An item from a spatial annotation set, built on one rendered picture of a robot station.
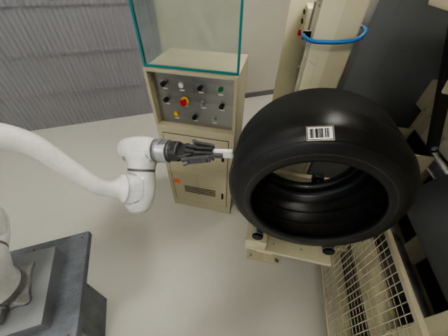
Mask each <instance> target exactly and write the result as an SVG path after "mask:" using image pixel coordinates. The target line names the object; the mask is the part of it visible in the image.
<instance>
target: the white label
mask: <svg viewBox="0 0 448 336"><path fill-rule="evenodd" d="M306 129H307V141H332V140H335V134H334V126H333V125H328V126H314V127H306Z"/></svg>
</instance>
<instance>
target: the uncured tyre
mask: <svg viewBox="0 0 448 336"><path fill-rule="evenodd" d="M328 125H333V126H334V134H335V140H332V141H307V129H306V127H314V126H328ZM242 133H243V134H242ZM232 162H233V168H232V170H231V173H230V170H229V190H230V194H231V198H232V200H233V202H234V204H235V206H236V208H237V209H238V210H239V211H240V213H241V214H242V215H243V216H244V217H245V218H246V220H248V222H250V223H251V224H252V225H253V226H254V227H256V228H258V229H259V230H260V231H262V232H264V233H266V234H268V235H270V236H272V237H274V238H277V239H280V240H283V241H287V242H290V243H296V244H300V245H309V246H338V245H348V244H352V243H357V242H360V241H364V240H367V239H370V238H372V237H375V236H377V235H380V234H382V233H383V232H385V231H386V230H388V229H390V228H392V226H394V225H395V224H396V223H397V222H398V221H399V220H400V219H401V218H402V217H403V216H404V215H405V214H406V213H407V212H408V211H409V210H410V208H412V206H413V205H414V203H415V202H416V200H417V198H418V195H419V192H420V188H421V174H420V168H419V162H418V160H417V158H416V156H415V154H414V152H413V150H412V149H411V147H410V146H409V144H408V142H407V141H406V140H405V138H404V136H403V135H402V133H401V132H400V130H399V128H398V127H397V126H396V124H395V122H394V120H393V119H392V118H391V116H390V115H389V114H388V112H386V110H384V108H382V107H381V106H380V105H378V104H376V103H375V102H374V101H372V100H370V99H368V98H366V97H364V96H362V95H359V94H357V93H354V92H351V91H346V90H343V89H335V88H312V89H304V90H300V91H296V92H292V93H289V94H286V95H284V96H282V97H279V98H277V99H276V100H274V101H272V102H270V103H268V104H267V105H266V106H264V107H263V108H262V109H260V110H259V111H258V112H257V113H256V114H255V115H254V116H253V117H252V118H251V119H250V120H249V122H248V123H247V124H246V126H245V127H244V129H243V131H242V132H241V134H240V137H239V140H238V143H237V147H236V150H235V154H234V157H233V160H232ZM309 162H329V163H339V164H343V165H348V166H350V168H348V169H347V170H345V171H344V172H342V173H340V174H339V175H337V176H334V177H332V178H330V179H326V180H323V181H316V182H298V181H292V180H288V179H285V178H283V177H280V176H278V175H277V174H275V173H274V171H276V170H278V169H281V168H284V167H287V166H290V165H295V164H299V163H309Z"/></svg>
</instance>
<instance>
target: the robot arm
mask: <svg viewBox="0 0 448 336"><path fill-rule="evenodd" d="M192 141H193V142H191V143H185V144H183V143H182V142H180V141H172V140H170V139H155V138H152V137H147V136H136V137H127V138H124V139H122V140H120V142H119V143H118V145H117V154H118V156H120V158H121V159H122V160H124V161H126V164H127V173H126V174H123V175H120V176H119V177H118V178H117V179H115V180H104V179H101V178H99V177H98V176H96V175H94V174H93V173H92V172H90V171H89V170H88V169H86V168H85V167H84V166H82V165H81V164H80V163H78V162H77V161H76V160H74V159H73V158H71V157H70V156H68V154H66V153H65V152H63V151H62V150H60V148H58V147H56V146H55V145H54V144H52V143H51V142H49V141H48V140H46V139H44V138H43V137H41V136H39V135H37V134H35V133H33V132H30V131H28V130H26V129H22V128H20V127H16V126H13V125H9V124H6V123H1V122H0V149H2V150H10V151H16V152H19V153H22V154H25V155H28V156H30V157H32V158H34V159H36V160H37V161H39V162H40V163H42V164H44V165H46V166H47V167H49V168H50V169H52V170H54V171H55V172H57V173H58V174H60V175H62V176H64V177H65V178H67V179H68V180H70V181H72V182H73V183H75V184H76V185H78V186H80V187H82V188H83V189H85V190H87V191H89V192H91V193H94V194H96V195H100V196H104V197H114V198H117V199H118V200H119V201H120V202H122V203H125V208H126V209H127V210H128V212H130V213H132V214H141V213H144V212H146V211H148V209H150V207H151V206H152V203H153V200H154V196H155V186H156V177H155V169H156V165H157V163H170V162H172V161H178V162H179V161H182V164H183V166H186V165H190V164H197V163H209V162H211V160H212V161H214V160H215V159H214V158H219V159H221V158H231V159H233V157H234V151H233V149H219V148H215V145H214V144H212V143H206V142H202V141H197V140H195V139H193V140H192ZM10 236H11V229H10V220H9V216H8V214H7V212H6V211H5V210H4V209H3V208H1V207H0V325H2V324H3V322H4V319H5V316H6V314H7V312H8V311H9V310H12V309H14V308H16V307H20V306H26V305H28V304H30V302H31V301H32V296H31V284H32V276H33V268H34V266H35V262H34V261H28V262H26V263H24V264H22V265H19V266H16V267H15V266H14V265H13V264H14V262H13V260H12V258H11V254H10V251H9V244H10Z"/></svg>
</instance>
